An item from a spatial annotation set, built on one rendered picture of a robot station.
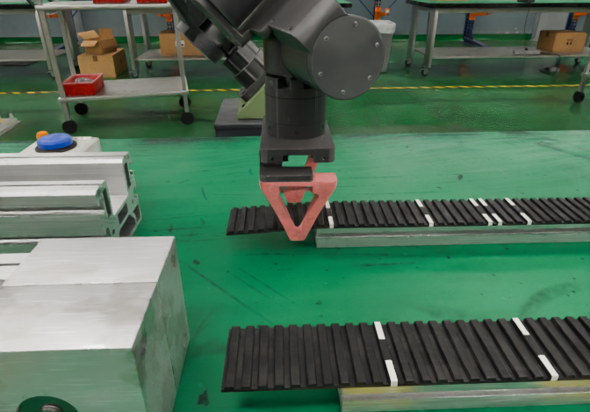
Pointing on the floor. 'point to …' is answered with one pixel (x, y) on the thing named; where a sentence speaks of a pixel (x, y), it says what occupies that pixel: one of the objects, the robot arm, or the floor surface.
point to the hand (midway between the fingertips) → (295, 213)
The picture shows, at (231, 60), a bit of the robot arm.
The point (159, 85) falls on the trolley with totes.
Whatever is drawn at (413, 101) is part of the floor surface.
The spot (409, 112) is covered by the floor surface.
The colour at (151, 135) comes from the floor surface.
